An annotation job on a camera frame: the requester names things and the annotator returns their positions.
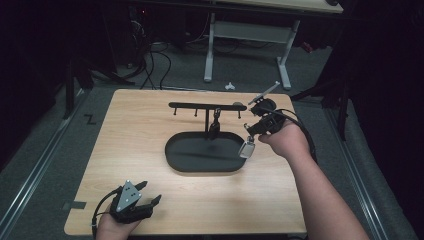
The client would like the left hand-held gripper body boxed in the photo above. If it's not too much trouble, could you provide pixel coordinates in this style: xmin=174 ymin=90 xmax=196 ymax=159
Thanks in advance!
xmin=109 ymin=179 xmax=155 ymax=224

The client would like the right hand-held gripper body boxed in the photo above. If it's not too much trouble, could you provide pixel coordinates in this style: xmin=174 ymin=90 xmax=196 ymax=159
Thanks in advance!
xmin=247 ymin=80 xmax=288 ymax=136

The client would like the black key rack with tray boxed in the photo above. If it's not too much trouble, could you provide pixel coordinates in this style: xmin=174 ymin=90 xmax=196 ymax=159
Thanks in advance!
xmin=164 ymin=101 xmax=249 ymax=174

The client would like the person's right hand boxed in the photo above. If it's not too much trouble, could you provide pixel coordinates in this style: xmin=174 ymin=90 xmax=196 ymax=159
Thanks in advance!
xmin=258 ymin=119 xmax=313 ymax=162

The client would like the person's left hand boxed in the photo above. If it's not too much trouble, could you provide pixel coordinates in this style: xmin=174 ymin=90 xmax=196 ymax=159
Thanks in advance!
xmin=95 ymin=213 xmax=142 ymax=240

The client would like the grey tape strip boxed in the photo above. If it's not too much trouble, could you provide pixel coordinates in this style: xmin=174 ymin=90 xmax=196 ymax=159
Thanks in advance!
xmin=63 ymin=200 xmax=88 ymax=211

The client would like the black metal stand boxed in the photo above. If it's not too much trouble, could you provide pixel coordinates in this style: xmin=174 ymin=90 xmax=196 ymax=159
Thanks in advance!
xmin=289 ymin=78 xmax=351 ymax=142
xmin=62 ymin=58 xmax=136 ymax=120

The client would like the dark equipment with red light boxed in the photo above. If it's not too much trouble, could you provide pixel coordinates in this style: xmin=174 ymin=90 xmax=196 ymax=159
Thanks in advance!
xmin=128 ymin=4 xmax=153 ymax=69

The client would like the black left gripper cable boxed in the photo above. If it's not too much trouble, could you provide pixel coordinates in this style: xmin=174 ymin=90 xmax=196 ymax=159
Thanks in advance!
xmin=91 ymin=186 xmax=123 ymax=240

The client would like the white desk frame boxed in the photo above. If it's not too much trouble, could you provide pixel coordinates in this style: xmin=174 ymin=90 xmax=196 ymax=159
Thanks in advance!
xmin=203 ymin=0 xmax=344 ymax=91

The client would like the metal floor rail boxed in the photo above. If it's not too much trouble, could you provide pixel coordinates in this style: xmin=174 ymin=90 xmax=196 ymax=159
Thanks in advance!
xmin=324 ymin=108 xmax=391 ymax=240
xmin=0 ymin=88 xmax=88 ymax=240

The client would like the black floor cable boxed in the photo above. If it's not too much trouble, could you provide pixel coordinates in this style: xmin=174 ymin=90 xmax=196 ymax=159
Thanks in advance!
xmin=139 ymin=41 xmax=157 ymax=90
xmin=151 ymin=49 xmax=173 ymax=90

